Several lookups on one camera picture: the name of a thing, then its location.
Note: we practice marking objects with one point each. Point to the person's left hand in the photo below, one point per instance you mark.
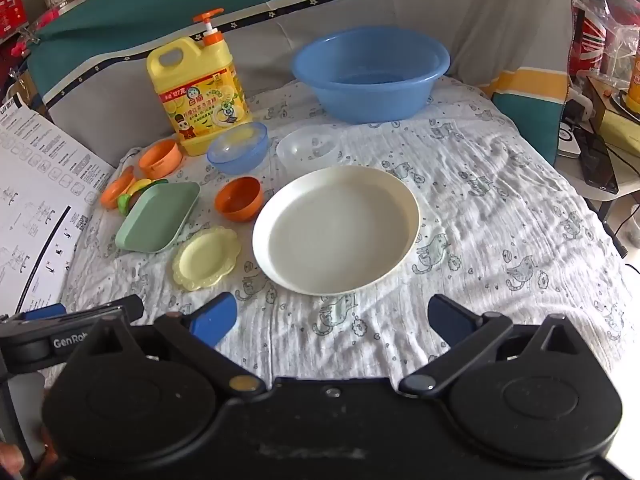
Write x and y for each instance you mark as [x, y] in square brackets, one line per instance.
[10, 460]

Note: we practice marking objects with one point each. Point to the white printed instruction sheet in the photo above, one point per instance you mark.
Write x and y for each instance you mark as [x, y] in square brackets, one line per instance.
[35, 180]

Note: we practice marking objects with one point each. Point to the large blue plastic basin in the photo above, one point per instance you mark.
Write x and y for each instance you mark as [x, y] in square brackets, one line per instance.
[350, 95]

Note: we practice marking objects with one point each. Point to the red toy piece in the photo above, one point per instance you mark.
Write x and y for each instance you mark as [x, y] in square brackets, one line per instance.
[239, 202]

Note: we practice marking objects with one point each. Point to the green toy vegetable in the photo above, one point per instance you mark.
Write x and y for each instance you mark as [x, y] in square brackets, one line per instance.
[123, 201]

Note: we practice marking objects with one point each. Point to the yellow scalloped plate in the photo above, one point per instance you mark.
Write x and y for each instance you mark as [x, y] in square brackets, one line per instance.
[205, 260]

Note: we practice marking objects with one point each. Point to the white animal print blanket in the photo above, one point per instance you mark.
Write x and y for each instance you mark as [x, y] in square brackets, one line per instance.
[500, 210]

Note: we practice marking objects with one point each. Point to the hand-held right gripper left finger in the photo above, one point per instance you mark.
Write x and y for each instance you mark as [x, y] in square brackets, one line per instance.
[215, 317]

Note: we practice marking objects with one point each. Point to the clear plastic lid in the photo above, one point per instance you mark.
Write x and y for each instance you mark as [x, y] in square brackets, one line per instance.
[305, 149]

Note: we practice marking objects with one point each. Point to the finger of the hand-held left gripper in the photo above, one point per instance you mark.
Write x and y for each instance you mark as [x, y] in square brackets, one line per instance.
[44, 312]
[110, 308]

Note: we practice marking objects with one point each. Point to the orange toy pot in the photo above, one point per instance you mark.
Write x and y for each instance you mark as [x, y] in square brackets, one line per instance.
[160, 160]

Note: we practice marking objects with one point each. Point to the red box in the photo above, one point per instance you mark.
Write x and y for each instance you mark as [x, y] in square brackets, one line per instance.
[12, 12]

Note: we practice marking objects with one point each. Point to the yellow detergent pump bottle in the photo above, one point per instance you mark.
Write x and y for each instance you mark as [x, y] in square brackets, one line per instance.
[200, 90]

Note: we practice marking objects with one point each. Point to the brown toy food piece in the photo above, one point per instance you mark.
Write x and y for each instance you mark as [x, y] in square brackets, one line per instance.
[135, 202]

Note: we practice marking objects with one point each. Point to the large white plate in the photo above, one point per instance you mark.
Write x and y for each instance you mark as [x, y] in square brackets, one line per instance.
[335, 230]

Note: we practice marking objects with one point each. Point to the white round-button device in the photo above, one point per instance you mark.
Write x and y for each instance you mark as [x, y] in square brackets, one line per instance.
[569, 140]

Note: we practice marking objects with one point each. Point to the green toy cucumber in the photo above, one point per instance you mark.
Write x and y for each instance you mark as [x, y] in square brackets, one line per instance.
[157, 184]

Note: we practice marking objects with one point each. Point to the blue transparent bowl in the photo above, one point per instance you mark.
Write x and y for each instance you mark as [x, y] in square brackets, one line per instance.
[235, 157]

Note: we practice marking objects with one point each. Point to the teal and grey sofa cover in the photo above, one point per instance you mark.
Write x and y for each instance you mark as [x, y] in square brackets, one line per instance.
[400, 5]

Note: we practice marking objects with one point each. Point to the green rectangular dish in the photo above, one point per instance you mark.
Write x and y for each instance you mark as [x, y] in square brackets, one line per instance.
[155, 217]

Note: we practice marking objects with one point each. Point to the clear plastic bag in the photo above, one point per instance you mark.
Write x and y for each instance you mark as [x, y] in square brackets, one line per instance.
[617, 5]

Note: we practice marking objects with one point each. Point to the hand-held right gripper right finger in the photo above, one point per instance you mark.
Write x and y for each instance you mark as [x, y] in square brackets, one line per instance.
[447, 316]

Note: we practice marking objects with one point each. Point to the red drink can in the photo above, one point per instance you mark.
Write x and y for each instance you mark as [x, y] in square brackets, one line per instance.
[589, 45]

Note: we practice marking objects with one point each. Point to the yellow toy banana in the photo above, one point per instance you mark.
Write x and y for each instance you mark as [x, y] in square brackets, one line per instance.
[141, 185]

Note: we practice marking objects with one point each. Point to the yellow cardboard box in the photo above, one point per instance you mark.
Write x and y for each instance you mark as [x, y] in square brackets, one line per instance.
[620, 127]

